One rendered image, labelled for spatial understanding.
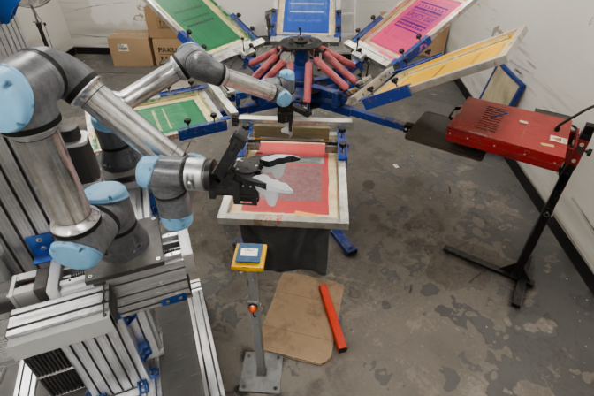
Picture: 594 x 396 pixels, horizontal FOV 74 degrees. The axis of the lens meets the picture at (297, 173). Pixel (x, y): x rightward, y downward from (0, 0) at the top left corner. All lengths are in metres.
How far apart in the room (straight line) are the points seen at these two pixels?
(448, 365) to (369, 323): 0.48
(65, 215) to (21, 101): 0.31
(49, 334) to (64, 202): 0.45
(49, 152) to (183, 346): 1.57
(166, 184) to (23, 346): 0.69
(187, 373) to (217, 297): 0.64
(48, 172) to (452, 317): 2.37
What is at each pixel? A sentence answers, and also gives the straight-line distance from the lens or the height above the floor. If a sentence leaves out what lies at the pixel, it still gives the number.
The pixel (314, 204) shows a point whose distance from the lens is 1.86.
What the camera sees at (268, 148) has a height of 0.96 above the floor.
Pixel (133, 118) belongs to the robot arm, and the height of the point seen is 1.73.
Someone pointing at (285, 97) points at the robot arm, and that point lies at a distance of 1.80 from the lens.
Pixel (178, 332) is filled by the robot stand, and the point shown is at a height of 0.21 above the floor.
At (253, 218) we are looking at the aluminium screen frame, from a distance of 1.75.
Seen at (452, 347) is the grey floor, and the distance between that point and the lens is 2.66.
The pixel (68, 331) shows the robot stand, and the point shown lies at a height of 1.16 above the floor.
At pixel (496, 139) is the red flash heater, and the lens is 2.31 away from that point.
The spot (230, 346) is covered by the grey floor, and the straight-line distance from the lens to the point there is 2.53.
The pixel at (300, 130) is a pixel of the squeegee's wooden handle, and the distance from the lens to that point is 2.10.
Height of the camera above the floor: 2.17
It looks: 36 degrees down
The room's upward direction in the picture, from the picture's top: straight up
